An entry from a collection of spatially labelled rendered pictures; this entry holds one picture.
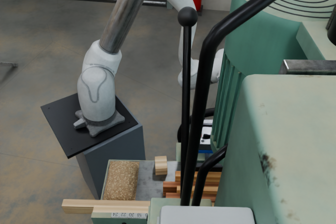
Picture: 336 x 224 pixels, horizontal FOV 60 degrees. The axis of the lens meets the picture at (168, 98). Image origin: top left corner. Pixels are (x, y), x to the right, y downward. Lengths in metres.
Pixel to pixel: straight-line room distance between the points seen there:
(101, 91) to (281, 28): 1.00
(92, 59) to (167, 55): 1.58
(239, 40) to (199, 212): 0.25
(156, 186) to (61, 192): 1.19
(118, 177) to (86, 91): 0.52
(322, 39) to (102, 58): 1.17
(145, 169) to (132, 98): 1.57
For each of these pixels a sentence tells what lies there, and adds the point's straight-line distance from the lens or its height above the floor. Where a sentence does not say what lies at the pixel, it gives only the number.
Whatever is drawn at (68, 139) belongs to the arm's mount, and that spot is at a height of 0.62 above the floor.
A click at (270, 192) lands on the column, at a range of 0.17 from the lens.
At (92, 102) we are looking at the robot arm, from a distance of 1.28.
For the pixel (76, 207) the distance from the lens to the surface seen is 0.84.
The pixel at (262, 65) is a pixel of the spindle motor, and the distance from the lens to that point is 0.38.
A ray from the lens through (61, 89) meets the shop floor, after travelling 2.67.
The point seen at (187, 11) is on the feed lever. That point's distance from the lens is 0.50.
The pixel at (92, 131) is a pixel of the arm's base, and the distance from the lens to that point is 1.39.
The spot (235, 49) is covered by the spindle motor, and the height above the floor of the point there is 1.44.
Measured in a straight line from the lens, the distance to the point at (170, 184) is 0.82.
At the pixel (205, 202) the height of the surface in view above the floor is 1.30.
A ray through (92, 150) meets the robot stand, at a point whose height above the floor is 0.60.
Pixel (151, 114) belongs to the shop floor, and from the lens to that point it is 2.29.
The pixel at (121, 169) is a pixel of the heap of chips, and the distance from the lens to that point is 0.87.
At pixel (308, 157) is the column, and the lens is 0.19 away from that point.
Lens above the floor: 1.66
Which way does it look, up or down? 43 degrees down
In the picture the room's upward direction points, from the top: straight up
